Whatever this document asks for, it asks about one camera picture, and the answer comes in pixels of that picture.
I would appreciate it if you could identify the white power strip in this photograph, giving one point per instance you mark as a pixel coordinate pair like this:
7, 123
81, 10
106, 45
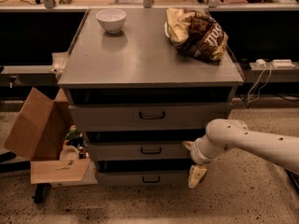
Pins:
283, 63

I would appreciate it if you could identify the white power adapter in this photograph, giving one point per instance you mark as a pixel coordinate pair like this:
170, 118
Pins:
260, 63

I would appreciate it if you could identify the green toy in box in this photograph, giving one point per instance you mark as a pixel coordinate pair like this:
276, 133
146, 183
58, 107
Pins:
73, 133

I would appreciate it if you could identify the white bowl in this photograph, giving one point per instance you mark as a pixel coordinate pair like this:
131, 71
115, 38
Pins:
111, 19

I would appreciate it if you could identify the black floor bar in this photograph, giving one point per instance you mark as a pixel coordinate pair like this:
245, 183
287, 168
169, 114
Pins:
294, 179

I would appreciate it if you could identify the grey bottom drawer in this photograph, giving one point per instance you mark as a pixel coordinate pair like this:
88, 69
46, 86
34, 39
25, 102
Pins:
179, 177

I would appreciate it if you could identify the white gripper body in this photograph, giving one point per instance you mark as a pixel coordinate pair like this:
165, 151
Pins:
196, 153

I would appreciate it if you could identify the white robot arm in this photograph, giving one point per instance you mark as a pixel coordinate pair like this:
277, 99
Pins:
224, 134

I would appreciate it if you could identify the grey top drawer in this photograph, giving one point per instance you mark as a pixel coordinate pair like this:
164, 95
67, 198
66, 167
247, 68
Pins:
147, 117

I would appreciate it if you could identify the white plate in box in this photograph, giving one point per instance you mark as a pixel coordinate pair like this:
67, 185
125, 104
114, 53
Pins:
69, 153

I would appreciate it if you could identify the grey drawer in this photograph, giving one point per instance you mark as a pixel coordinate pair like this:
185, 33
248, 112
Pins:
147, 117
179, 177
134, 151

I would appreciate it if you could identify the black stand leg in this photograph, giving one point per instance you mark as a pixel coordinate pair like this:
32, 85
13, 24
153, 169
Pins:
39, 194

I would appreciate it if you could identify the open cardboard box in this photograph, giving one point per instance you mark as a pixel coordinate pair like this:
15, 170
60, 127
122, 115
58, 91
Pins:
37, 135

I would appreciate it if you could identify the brown chip bag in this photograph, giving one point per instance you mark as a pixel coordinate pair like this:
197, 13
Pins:
195, 34

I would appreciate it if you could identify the grey drawer cabinet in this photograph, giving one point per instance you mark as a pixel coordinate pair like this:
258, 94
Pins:
141, 66

